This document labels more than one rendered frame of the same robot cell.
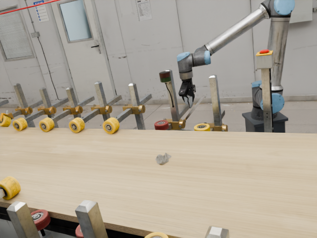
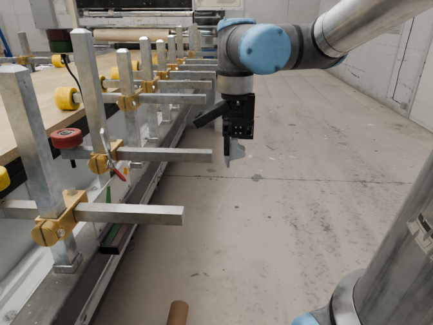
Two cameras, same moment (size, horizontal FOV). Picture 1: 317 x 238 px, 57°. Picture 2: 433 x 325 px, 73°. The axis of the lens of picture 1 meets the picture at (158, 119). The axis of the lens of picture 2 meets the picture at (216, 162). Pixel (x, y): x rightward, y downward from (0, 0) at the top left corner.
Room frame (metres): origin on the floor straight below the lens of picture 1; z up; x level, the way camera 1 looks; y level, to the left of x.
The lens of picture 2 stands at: (1.59, -0.90, 1.19)
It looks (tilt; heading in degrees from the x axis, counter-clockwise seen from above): 26 degrees down; 65
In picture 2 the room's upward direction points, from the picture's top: straight up
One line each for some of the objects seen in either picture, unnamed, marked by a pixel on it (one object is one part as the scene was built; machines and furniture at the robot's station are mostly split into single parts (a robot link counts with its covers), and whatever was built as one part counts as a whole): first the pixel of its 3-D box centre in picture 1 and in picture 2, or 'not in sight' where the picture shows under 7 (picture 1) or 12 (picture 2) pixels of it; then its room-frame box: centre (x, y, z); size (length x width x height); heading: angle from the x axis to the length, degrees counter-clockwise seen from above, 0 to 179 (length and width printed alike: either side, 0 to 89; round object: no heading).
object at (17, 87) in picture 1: (27, 113); (181, 66); (2.22, 0.99, 0.92); 0.04 x 0.04 x 0.48; 61
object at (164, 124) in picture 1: (162, 131); (69, 149); (1.53, -0.01, 0.85); 0.08 x 0.08 x 0.11
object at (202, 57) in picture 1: (201, 58); (261, 48); (1.94, -0.35, 1.14); 0.12 x 0.12 x 0.09; 83
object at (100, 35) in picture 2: not in sight; (151, 35); (2.39, 2.45, 1.05); 1.43 x 0.12 x 0.12; 151
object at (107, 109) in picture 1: (102, 109); (151, 84); (1.87, 0.36, 0.95); 0.14 x 0.06 x 0.05; 61
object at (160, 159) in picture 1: (162, 157); not in sight; (1.12, 0.02, 0.91); 0.09 x 0.07 x 0.02; 158
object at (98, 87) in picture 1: (106, 116); (150, 98); (1.86, 0.34, 0.90); 0.04 x 0.04 x 0.48; 61
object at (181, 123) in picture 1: (173, 124); (106, 155); (1.62, -0.08, 0.85); 0.14 x 0.06 x 0.05; 61
